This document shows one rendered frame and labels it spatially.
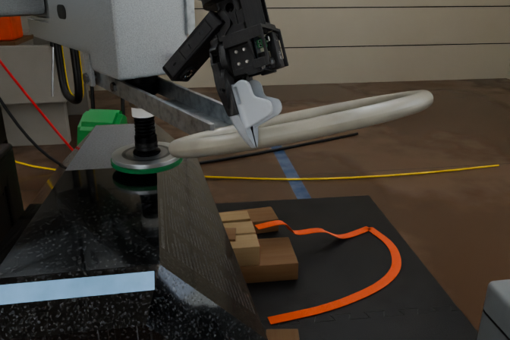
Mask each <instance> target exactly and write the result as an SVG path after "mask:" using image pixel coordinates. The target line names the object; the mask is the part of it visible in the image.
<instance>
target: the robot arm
mask: <svg viewBox="0 0 510 340"><path fill-rule="evenodd" d="M200 1H201V2H202V6H203V9H204V10H206V11H209V13H208V14H207V15H206V16H205V17H204V19H202V21H201V22H200V23H199V24H198V26H197V27H196V28H195V29H194V31H193V32H192V33H191V34H190V35H189V37H188V38H186V40H185V41H184V42H183V43H182V45H181V46H180V47H179V48H178V50H177V51H176V52H175V53H174V55H173V56H172V57H171V58H170V59H169V60H168V61H167V62H166V63H165V65H164V66H163V67H162V69H163V71H164V72H165V73H166V74H167V76H168V77H169V78H170V80H171V81H182V82H187V81H189V80H190V79H191V78H192V77H193V76H194V75H195V73H196V72H197V71H198V70H199V69H200V68H201V66H202V65H203V64H204V63H205V62H206V61H207V59H208V58H209V57H210V63H211V67H212V72H213V76H214V81H215V85H216V89H217V92H218V94H219V98H220V99H221V101H222V104H223V106H224V108H225V111H226V113H227V115H228V116H229V118H230V119H231V122H232V124H233V125H234V126H235V128H236V130H237V131H238V133H239V134H240V135H241V137H242V139H243V140H244V141H245V142H246V143H247V145H248V146H249V147H250V148H256V147H258V135H259V134H258V127H259V126H260V125H261V124H263V123H265V122H266V121H268V120H270V119H271V118H274V117H275V116H277V115H278V114H279V113H280V112H281V111H282V104H281V101H280V100H279V99H277V98H272V97H269V96H266V95H265V94H264V92H263V87H262V84H261V83H260V82H259V81H258V80H253V78H252V77H254V76H257V75H259V74H261V75H263V76H264V75H267V74H271V73H275V72H277V70H278V69H280V68H284V67H286V66H289V65H288V59H287V56H286V52H285V47H284V43H283V40H282V34H281V30H280V29H278V28H276V27H275V25H274V24H271V23H270V20H269V15H268V11H267V8H266V2H265V0H200ZM215 11H217V12H215ZM270 31H272V32H270ZM279 41H280V44H281V47H282V52H281V49H280V45H279ZM282 53H283V57H284V58H283V57H282Z"/></svg>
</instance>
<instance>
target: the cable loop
mask: <svg viewBox="0 0 510 340"><path fill-rule="evenodd" d="M53 46H54V52H55V62H56V67H57V72H58V81H59V85H60V88H61V92H62V94H63V96H64V98H66V100H67V101H69V102H70V103H72V104H76V105H77V104H79V103H81V101H82V99H83V95H84V88H83V73H82V66H81V60H80V51H78V50H75V49H71V48H70V53H71V64H72V71H73V77H74V95H73V93H72V92H71V90H70V87H69V85H68V78H67V73H66V67H65V57H64V52H63V46H62V45H59V44H57V43H53Z"/></svg>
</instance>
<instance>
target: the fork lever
mask: <svg viewBox="0 0 510 340"><path fill-rule="evenodd" d="M94 75H95V82H96V85H98V86H100V87H102V88H104V89H105V90H108V91H109V92H111V93H114V94H115V95H116V96H119V97H121V98H122V99H125V100H126V101H128V102H130V103H132V104H134V105H135V106H137V107H139V108H141V109H143V110H145V111H146V112H149V113H150V114H152V115H155V116H156V117H157V118H160V119H162V120H163V121H165V122H167V123H169V124H171V125H173V126H175V127H176V128H178V129H180V130H182V131H184V132H186V133H187V134H189V135H191V134H196V133H200V132H203V131H214V129H216V128H221V127H225V126H229V125H233V124H232V122H231V119H230V118H229V116H228V115H227V113H226V111H225V108H224V106H223V104H222V103H221V102H220V101H218V100H215V99H212V98H210V97H208V96H204V95H203V94H200V93H197V92H195V91H193V90H190V89H188V88H186V87H183V86H180V85H178V84H176V83H173V82H171V81H169V80H166V79H163V78H161V77H158V80H157V88H158V94H159V95H162V96H164V97H166V98H168V99H169V100H163V99H160V98H159V97H157V96H154V95H152V94H150V93H148V92H146V91H144V90H142V89H139V88H137V87H135V86H133V85H131V84H129V83H127V82H124V81H123V80H117V79H115V78H113V77H110V76H107V75H105V74H101V73H99V72H97V71H94ZM83 81H84V83H88V82H89V81H90V78H89V75H88V74H87V73H84V74H83Z"/></svg>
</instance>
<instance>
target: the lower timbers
mask: <svg viewBox="0 0 510 340"><path fill-rule="evenodd" d="M246 210H247V212H248V214H249V217H250V220H251V221H252V222H253V226H254V228H255V231H256V234H261V233H267V232H273V231H278V230H279V226H278V225H275V226H272V227H268V228H263V229H260V230H259V229H258V228H257V227H256V226H255V225H258V224H261V223H264V222H271V221H275V220H279V218H278V217H277V215H276V214H275V212H274V211H273V209H272V207H271V206H268V207H262V208H255V209H243V210H235V211H229V212H237V211H246ZM258 241H259V243H260V265H253V266H240V268H241V271H242V274H243V277H244V280H245V282H246V283H256V282H275V281H285V280H295V279H298V260H297V257H296V256H295V253H294V250H293V247H292V245H291V242H290V239H289V237H285V238H263V239H258Z"/></svg>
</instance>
